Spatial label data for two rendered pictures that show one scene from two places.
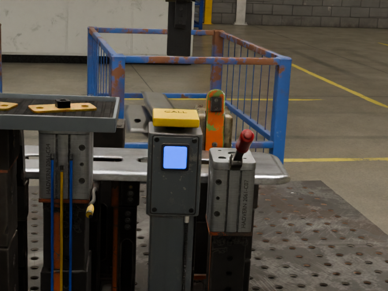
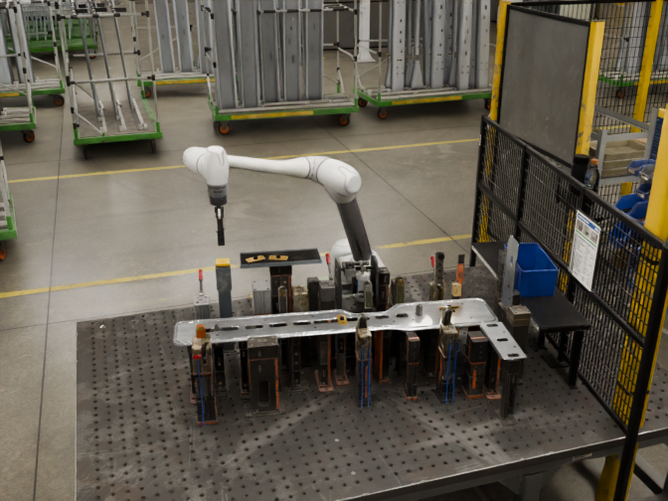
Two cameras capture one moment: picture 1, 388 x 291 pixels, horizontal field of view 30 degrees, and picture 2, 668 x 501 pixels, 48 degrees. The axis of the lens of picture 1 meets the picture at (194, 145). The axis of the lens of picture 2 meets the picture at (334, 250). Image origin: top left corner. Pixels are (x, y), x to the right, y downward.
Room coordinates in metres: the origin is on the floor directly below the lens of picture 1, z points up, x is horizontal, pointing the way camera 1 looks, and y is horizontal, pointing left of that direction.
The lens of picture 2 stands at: (4.03, 0.27, 2.58)
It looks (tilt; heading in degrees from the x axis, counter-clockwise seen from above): 24 degrees down; 175
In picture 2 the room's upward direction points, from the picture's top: straight up
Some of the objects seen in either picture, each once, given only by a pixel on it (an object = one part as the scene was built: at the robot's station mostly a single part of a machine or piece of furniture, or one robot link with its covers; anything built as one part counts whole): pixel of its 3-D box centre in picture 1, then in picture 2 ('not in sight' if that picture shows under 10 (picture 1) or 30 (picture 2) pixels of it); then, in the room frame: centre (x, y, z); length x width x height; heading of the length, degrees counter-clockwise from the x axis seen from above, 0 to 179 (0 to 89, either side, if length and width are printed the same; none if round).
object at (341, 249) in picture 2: not in sight; (345, 259); (0.46, 0.63, 0.92); 0.18 x 0.16 x 0.22; 34
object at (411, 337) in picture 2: not in sight; (412, 367); (1.38, 0.82, 0.84); 0.11 x 0.08 x 0.29; 4
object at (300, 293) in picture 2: not in sight; (300, 327); (1.09, 0.37, 0.89); 0.13 x 0.11 x 0.38; 4
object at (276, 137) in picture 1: (172, 130); not in sight; (3.68, 0.11, 0.47); 1.20 x 0.80 x 0.95; 14
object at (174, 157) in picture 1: (175, 157); not in sight; (0.90, 0.02, 1.11); 0.03 x 0.01 x 0.03; 94
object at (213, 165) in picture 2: not in sight; (214, 164); (0.92, 0.02, 1.61); 0.13 x 0.11 x 0.16; 35
